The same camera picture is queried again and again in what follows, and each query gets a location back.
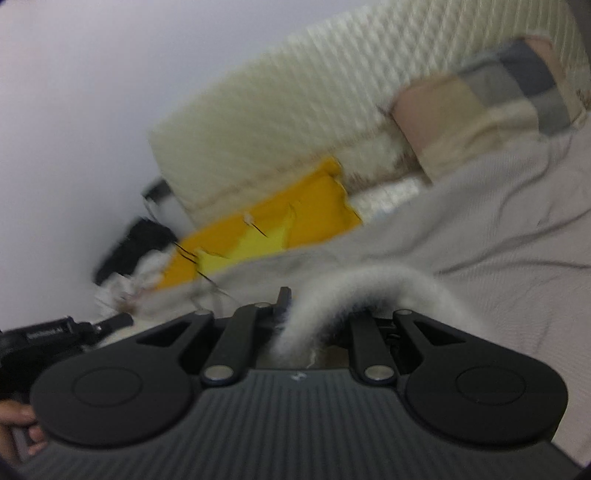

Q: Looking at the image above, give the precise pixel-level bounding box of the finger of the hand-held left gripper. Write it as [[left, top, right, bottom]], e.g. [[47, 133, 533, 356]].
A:
[[92, 313, 134, 335]]

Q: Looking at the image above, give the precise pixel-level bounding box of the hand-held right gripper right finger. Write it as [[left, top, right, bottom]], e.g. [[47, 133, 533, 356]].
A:
[[346, 308, 467, 386]]

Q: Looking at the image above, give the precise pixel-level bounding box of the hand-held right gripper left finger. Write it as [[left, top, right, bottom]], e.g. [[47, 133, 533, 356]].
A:
[[136, 286, 293, 386]]

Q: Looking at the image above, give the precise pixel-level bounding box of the pile of white clothes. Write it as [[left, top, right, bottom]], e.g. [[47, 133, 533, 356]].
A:
[[95, 251, 176, 319]]

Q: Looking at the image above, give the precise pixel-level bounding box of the person's left hand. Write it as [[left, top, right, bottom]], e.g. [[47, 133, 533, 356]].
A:
[[0, 399, 48, 464]]

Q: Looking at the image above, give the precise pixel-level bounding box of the black cloth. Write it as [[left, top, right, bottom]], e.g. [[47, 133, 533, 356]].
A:
[[95, 217, 178, 284]]

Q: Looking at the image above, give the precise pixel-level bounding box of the yellow pillow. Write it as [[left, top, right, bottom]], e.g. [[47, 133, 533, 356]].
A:
[[154, 157, 363, 291]]

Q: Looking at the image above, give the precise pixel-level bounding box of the black metal chair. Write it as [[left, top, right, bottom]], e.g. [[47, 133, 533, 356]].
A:
[[141, 179, 174, 204]]

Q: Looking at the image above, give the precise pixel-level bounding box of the grey duvet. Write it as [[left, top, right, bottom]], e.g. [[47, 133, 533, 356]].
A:
[[139, 124, 591, 467]]

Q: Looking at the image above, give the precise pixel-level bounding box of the cream quilted headboard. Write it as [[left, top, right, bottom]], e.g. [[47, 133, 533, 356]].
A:
[[148, 0, 585, 222]]

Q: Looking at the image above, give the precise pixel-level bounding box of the patchwork pillow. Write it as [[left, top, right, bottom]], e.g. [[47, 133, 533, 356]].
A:
[[390, 36, 591, 183]]

